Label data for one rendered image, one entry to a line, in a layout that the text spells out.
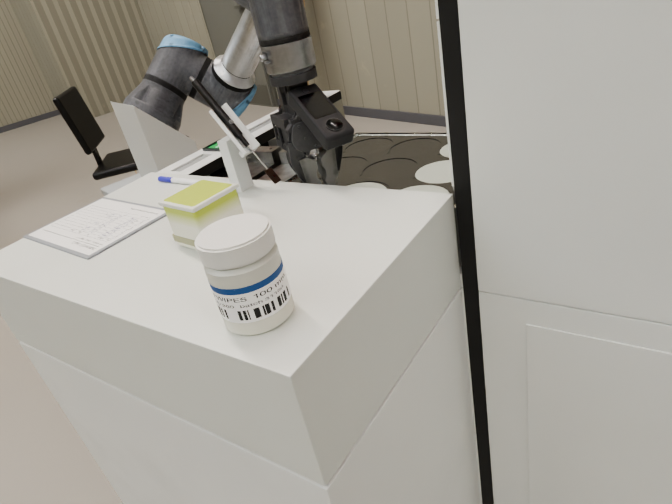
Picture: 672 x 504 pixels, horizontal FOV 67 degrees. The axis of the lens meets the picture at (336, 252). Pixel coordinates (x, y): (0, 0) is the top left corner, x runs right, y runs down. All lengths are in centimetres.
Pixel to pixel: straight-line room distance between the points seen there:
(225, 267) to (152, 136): 97
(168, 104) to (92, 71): 689
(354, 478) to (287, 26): 57
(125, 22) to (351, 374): 810
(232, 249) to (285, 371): 11
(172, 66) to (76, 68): 683
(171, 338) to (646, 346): 55
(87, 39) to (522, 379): 788
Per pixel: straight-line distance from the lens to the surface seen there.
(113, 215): 90
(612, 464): 89
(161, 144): 141
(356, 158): 105
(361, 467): 59
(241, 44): 136
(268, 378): 46
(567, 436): 87
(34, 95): 949
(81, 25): 830
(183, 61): 145
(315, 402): 47
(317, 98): 77
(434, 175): 90
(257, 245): 44
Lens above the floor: 125
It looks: 29 degrees down
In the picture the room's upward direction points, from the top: 13 degrees counter-clockwise
